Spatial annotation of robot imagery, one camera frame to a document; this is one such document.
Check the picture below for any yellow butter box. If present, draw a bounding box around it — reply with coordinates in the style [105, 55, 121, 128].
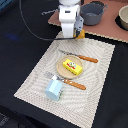
[63, 59, 83, 75]

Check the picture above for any white woven placemat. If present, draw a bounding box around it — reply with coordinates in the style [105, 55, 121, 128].
[14, 38, 115, 128]

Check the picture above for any right grey pot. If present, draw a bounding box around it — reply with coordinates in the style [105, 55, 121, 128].
[81, 1, 108, 26]

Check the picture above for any wooden handled fork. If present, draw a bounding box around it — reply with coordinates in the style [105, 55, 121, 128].
[44, 72, 86, 90]

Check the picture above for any round wooden plate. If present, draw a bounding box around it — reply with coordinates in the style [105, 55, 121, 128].
[56, 55, 84, 79]

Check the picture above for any light blue milk carton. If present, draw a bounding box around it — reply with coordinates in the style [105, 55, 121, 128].
[45, 78, 63, 101]

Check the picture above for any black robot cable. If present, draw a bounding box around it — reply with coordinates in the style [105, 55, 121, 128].
[18, 0, 64, 42]

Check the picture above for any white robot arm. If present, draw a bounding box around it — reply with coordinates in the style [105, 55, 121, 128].
[59, 0, 84, 38]

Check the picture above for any beige bowl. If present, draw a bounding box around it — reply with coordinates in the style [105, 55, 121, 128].
[119, 5, 128, 30]

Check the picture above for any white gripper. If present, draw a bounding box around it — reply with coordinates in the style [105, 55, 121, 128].
[59, 5, 83, 38]

